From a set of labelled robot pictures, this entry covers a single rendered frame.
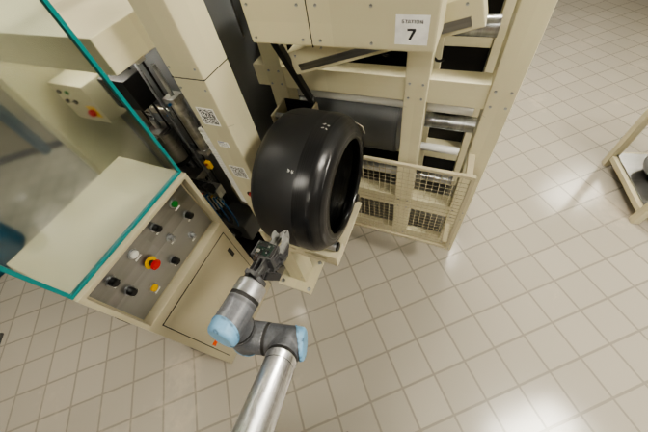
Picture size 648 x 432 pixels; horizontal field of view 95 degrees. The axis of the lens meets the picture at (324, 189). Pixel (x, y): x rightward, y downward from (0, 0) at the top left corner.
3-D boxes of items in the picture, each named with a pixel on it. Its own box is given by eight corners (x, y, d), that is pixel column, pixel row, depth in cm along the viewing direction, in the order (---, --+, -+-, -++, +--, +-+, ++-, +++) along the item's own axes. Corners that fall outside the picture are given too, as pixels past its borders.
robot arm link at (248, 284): (262, 309, 87) (234, 297, 90) (270, 293, 90) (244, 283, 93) (254, 295, 81) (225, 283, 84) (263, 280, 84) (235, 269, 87)
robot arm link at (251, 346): (266, 362, 89) (255, 347, 80) (231, 356, 91) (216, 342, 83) (275, 329, 95) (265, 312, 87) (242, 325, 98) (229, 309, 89)
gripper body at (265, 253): (281, 244, 91) (260, 279, 83) (285, 258, 97) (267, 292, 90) (259, 237, 93) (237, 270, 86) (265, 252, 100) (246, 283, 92)
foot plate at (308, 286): (278, 283, 220) (278, 282, 219) (293, 251, 235) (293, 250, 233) (310, 294, 212) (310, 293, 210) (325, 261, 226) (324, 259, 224)
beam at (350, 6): (252, 44, 103) (235, -4, 92) (283, 12, 117) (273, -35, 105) (434, 55, 83) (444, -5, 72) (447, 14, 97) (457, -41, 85)
